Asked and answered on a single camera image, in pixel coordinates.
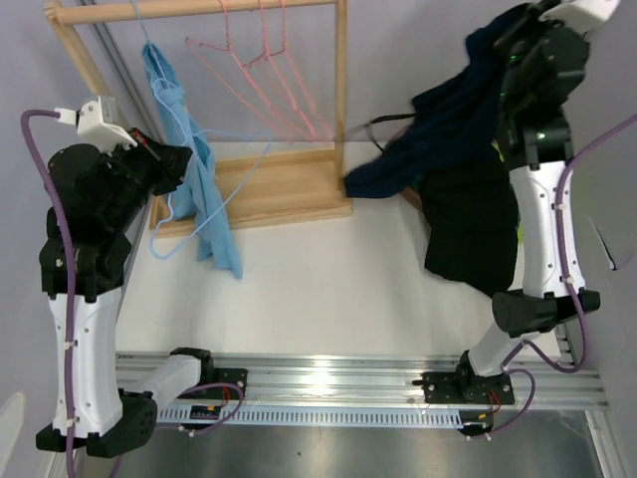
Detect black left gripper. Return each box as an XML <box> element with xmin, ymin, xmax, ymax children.
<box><xmin>104</xmin><ymin>125</ymin><xmax>193</xmax><ymax>229</ymax></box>

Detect light blue shorts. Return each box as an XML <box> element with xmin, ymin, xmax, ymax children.
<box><xmin>141</xmin><ymin>41</ymin><xmax>243</xmax><ymax>279</ymax></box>

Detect pink hanger of black shorts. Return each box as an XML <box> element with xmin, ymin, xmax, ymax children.
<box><xmin>185</xmin><ymin>1</ymin><xmax>305</xmax><ymax>143</ymax></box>

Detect pink hanger of teal shorts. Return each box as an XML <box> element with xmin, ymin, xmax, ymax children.
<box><xmin>224</xmin><ymin>1</ymin><xmax>322</xmax><ymax>141</ymax></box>

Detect pink hanger of green shorts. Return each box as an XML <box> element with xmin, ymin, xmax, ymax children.
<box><xmin>242</xmin><ymin>1</ymin><xmax>331</xmax><ymax>140</ymax></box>

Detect navy blue shorts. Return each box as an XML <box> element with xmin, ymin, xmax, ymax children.
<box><xmin>343</xmin><ymin>3</ymin><xmax>527</xmax><ymax>198</ymax></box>

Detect black shorts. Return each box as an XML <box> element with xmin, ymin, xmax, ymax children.
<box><xmin>419</xmin><ymin>158</ymin><xmax>519</xmax><ymax>297</ymax></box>

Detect lime green shorts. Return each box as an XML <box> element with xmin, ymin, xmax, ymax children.
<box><xmin>492</xmin><ymin>139</ymin><xmax>524</xmax><ymax>244</ymax></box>

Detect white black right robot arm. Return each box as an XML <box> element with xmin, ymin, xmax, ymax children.
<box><xmin>454</xmin><ymin>19</ymin><xmax>601</xmax><ymax>402</ymax></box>

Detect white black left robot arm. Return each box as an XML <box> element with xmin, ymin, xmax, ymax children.
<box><xmin>36</xmin><ymin>131</ymin><xmax>216</xmax><ymax>458</ymax></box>

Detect wooden clothes rack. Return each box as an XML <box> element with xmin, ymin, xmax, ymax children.
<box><xmin>44</xmin><ymin>1</ymin><xmax>351</xmax><ymax>228</ymax></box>

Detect translucent pink plastic basket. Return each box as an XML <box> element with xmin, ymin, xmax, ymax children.
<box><xmin>385</xmin><ymin>127</ymin><xmax>422</xmax><ymax>211</ymax></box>

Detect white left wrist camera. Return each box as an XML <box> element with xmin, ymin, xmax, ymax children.
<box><xmin>54</xmin><ymin>96</ymin><xmax>138</xmax><ymax>154</ymax></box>

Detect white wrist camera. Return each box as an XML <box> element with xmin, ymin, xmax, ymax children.
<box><xmin>54</xmin><ymin>96</ymin><xmax>138</xmax><ymax>154</ymax></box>
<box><xmin>540</xmin><ymin>0</ymin><xmax>620</xmax><ymax>30</ymax></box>

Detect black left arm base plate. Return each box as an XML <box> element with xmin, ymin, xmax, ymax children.
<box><xmin>195</xmin><ymin>367</ymin><xmax>248</xmax><ymax>401</ymax></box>

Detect aluminium mounting rail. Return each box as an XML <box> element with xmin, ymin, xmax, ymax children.
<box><xmin>113</xmin><ymin>351</ymin><xmax>610</xmax><ymax>412</ymax></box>

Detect white slotted cable duct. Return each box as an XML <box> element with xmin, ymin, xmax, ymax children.
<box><xmin>157</xmin><ymin>404</ymin><xmax>463</xmax><ymax>429</ymax></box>

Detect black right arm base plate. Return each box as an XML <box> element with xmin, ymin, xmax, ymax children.
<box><xmin>411</xmin><ymin>371</ymin><xmax>515</xmax><ymax>405</ymax></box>

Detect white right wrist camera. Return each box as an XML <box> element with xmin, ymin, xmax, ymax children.
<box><xmin>540</xmin><ymin>0</ymin><xmax>620</xmax><ymax>30</ymax></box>

